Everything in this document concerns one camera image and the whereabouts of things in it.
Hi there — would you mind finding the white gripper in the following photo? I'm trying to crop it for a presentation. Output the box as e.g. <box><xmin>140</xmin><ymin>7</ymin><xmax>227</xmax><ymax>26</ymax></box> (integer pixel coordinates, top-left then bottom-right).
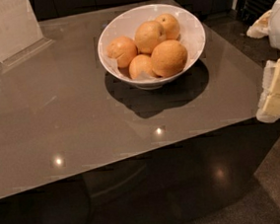
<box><xmin>246</xmin><ymin>0</ymin><xmax>280</xmax><ymax>123</ymax></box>

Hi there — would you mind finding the clear acrylic sign stand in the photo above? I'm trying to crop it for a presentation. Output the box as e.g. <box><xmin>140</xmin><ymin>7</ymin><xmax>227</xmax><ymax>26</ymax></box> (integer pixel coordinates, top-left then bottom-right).
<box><xmin>0</xmin><ymin>0</ymin><xmax>51</xmax><ymax>66</ymax></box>

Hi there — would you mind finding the large front orange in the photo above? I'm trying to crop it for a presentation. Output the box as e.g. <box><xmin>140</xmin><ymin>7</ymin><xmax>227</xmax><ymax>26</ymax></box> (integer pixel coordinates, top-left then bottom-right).
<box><xmin>151</xmin><ymin>39</ymin><xmax>188</xmax><ymax>78</ymax></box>

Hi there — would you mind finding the small front orange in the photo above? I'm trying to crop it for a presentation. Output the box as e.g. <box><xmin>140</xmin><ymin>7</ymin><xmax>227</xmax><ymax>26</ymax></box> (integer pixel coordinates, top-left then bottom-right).
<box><xmin>129</xmin><ymin>54</ymin><xmax>156</xmax><ymax>80</ymax></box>

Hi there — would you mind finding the white ceramic bowl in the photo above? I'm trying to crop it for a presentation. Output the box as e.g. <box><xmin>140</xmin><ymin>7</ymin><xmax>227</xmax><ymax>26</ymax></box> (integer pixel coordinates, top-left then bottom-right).
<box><xmin>98</xmin><ymin>4</ymin><xmax>206</xmax><ymax>90</ymax></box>

